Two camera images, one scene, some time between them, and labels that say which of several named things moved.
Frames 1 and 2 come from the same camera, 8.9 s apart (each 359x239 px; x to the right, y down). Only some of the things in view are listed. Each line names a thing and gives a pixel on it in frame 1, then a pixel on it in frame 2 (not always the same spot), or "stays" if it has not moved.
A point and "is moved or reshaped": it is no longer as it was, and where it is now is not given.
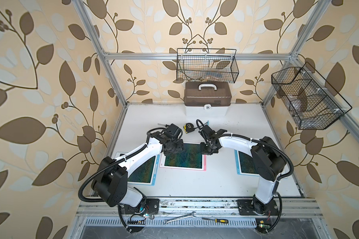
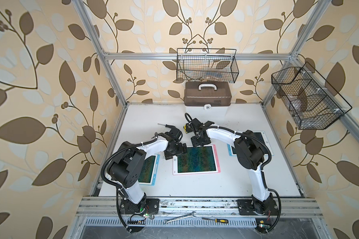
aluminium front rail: [114, 206] stays
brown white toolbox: [207, 99] stays
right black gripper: [204, 152] → [195, 143]
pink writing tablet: [191, 158] is moved or reshaped
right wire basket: [311, 100] stays
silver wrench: [165, 221] stays
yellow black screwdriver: [217, 220] stays
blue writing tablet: [245, 165] is moved or reshaped
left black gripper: [180, 146] stays
